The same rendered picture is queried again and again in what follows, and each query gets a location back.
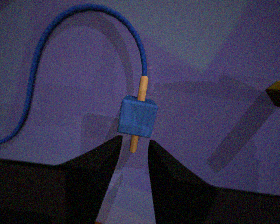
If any blue cord with wooden stick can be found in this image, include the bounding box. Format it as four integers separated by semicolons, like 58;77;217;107
0;3;148;153

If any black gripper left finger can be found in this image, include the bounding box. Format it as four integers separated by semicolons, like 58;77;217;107
0;135;123;224

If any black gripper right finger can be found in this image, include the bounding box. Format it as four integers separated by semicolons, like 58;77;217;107
148;140;280;224

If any blue block with wooden stick through it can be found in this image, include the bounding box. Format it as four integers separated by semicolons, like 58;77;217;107
117;95;158;138

